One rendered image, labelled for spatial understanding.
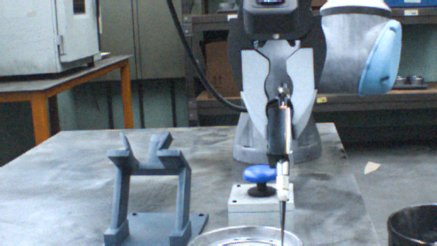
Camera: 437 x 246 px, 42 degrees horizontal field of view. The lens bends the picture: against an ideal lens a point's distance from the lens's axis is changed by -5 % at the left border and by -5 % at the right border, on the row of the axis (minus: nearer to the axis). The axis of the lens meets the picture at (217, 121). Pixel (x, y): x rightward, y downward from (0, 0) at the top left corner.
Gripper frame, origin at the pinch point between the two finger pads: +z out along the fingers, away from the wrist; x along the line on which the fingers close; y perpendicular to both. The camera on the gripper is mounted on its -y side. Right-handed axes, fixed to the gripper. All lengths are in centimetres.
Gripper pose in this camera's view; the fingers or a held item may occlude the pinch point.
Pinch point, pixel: (280, 127)
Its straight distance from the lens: 59.0
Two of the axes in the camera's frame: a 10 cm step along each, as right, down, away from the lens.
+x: -9.9, 0.3, 1.6
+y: 1.5, -2.0, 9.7
